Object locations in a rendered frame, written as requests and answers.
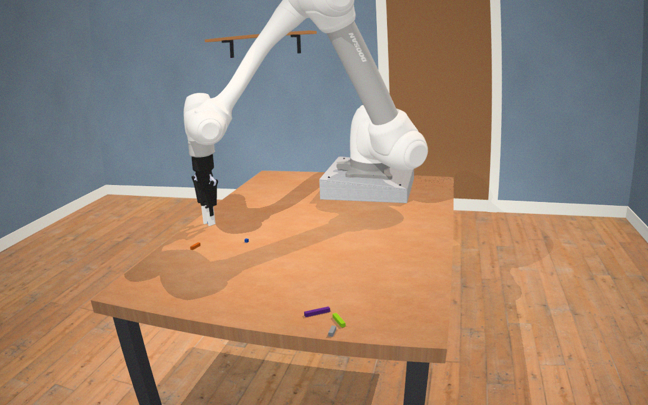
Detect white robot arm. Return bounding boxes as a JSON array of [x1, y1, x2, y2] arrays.
[[184, 0, 428, 179]]

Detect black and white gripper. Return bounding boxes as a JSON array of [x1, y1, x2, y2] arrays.
[[192, 154, 218, 226]]

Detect purple rod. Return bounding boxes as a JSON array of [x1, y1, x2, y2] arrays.
[[304, 307, 330, 317]]

